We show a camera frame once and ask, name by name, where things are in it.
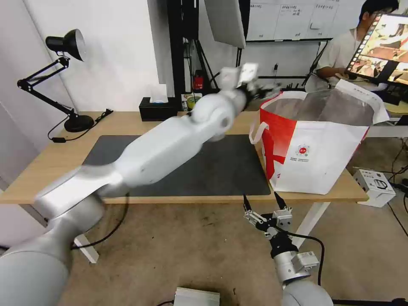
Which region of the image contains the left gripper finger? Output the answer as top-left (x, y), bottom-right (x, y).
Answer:
top-left (255, 90), bottom-right (278, 101)
top-left (253, 82), bottom-right (283, 92)

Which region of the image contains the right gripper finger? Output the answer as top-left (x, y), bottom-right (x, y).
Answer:
top-left (275, 192), bottom-right (293, 214)
top-left (243, 194), bottom-right (267, 229)

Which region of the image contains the red and white takeout bag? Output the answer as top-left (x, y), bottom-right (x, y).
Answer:
top-left (249, 79), bottom-right (390, 196)

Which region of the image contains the black desk mat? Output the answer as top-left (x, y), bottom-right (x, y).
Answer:
top-left (82, 134), bottom-right (271, 198)

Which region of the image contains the white whiteboard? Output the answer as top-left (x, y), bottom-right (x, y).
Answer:
top-left (246, 0), bottom-right (340, 42)

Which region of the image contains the pale softbox panel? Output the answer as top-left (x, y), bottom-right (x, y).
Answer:
top-left (204, 0), bottom-right (247, 49)

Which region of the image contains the person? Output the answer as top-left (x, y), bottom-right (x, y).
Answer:
top-left (315, 0), bottom-right (400, 91)

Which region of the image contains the black upright stand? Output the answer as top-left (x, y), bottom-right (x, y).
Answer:
top-left (167, 0), bottom-right (201, 97)

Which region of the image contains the black tissue box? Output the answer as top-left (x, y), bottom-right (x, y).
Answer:
top-left (139, 96), bottom-right (180, 122)

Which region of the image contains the silver metal box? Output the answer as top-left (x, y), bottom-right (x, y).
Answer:
top-left (174, 286), bottom-right (221, 306)

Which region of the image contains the white cardboard box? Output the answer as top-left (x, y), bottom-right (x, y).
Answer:
top-left (352, 168), bottom-right (397, 208)

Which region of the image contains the black computer monitor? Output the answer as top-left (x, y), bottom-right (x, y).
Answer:
top-left (345, 12), bottom-right (408, 106)

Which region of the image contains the black desk lamp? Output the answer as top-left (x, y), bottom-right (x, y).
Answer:
top-left (17, 28), bottom-right (95, 133)

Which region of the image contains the wooden table with white legs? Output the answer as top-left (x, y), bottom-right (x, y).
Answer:
top-left (0, 110), bottom-right (370, 265)

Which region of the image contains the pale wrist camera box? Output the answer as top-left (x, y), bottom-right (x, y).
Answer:
top-left (239, 63), bottom-right (259, 85)
top-left (274, 209), bottom-right (293, 230)

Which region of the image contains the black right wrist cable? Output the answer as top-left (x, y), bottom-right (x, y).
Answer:
top-left (286, 232), bottom-right (325, 286)

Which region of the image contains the black floor cable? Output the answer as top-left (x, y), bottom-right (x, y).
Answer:
top-left (387, 202), bottom-right (408, 238)

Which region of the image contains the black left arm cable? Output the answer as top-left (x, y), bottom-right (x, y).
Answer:
top-left (72, 192), bottom-right (130, 250)

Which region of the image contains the black lamp cable with switch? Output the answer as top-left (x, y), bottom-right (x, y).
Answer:
top-left (48, 108), bottom-right (114, 143)

